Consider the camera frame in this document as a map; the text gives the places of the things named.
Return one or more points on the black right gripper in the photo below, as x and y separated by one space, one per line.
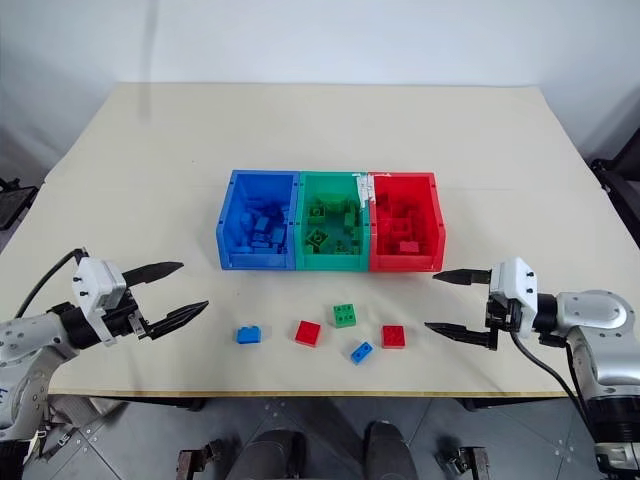
505 315

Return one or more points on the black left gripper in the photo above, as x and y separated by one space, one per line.
125 317

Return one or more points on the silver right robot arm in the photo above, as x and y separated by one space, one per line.
595 320

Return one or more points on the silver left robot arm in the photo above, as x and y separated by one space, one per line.
30 340

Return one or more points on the blue plastic bin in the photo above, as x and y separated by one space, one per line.
230 260

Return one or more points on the red toy brick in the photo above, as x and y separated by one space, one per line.
409 247
307 333
393 337

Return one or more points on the red plastic bin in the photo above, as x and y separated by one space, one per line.
400 262

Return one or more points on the small blue toy brick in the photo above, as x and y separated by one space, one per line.
362 353

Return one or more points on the green toy brick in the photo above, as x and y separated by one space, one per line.
317 240
345 316
352 216
316 213

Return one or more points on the green plastic bin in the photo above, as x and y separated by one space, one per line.
330 261

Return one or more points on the black caster foot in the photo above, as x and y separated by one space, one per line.
462 461
200 460

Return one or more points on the white tape strip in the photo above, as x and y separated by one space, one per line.
363 190

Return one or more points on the dark rounded shape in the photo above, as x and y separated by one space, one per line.
390 452
272 457

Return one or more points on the black chair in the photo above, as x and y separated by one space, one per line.
15 202

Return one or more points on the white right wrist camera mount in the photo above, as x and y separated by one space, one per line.
517 282

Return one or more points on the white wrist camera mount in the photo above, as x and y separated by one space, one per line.
517 282
95 285

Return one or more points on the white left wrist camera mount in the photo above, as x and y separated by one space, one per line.
95 285

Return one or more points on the black metal frame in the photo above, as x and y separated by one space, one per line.
620 175

